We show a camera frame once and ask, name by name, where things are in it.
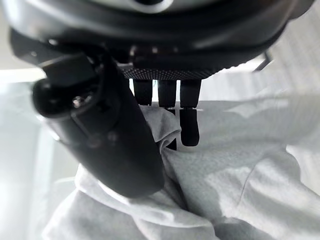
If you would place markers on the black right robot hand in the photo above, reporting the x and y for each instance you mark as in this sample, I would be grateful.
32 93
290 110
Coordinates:
105 130

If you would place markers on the white knit garment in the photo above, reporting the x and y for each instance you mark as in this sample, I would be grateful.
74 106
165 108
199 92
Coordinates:
225 170

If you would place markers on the black metal clothes rack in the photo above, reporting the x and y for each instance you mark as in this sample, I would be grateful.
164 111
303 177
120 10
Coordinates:
262 63

